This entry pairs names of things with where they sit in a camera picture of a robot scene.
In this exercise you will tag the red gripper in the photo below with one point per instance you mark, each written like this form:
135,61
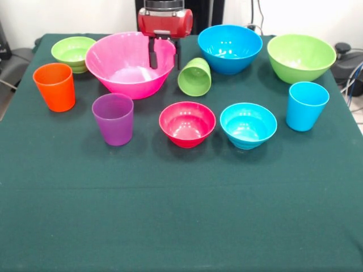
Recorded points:
164,22

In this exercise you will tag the green cup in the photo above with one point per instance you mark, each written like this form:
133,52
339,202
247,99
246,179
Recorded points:
195,79

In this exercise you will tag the large pink bowl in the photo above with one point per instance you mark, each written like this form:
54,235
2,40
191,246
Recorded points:
124,71

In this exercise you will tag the large blue bowl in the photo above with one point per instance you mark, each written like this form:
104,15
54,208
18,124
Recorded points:
229,51

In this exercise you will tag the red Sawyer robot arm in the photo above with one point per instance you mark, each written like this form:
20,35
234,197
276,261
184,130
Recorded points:
164,4

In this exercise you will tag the small magenta bowl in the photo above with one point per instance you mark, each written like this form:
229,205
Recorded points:
187,124

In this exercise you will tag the purple cup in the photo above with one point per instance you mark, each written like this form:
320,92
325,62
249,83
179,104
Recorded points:
113,122

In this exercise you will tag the small green bowl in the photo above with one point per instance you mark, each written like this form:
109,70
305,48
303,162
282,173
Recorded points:
69,54

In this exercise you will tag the small cyan bowl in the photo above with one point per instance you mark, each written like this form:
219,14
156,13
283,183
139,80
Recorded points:
248,126

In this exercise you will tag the orange red cup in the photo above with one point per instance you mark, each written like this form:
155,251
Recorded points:
54,88

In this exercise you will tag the large green bowl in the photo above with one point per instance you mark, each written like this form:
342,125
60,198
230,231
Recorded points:
301,58

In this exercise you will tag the dark green tablecloth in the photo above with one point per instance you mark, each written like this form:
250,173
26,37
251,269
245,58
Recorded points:
181,198

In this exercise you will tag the blue cup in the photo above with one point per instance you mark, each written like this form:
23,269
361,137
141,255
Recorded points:
307,106

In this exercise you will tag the black device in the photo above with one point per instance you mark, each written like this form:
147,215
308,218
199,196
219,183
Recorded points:
4,42

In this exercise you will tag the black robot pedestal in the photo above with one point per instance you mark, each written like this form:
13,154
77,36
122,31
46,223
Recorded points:
210,17

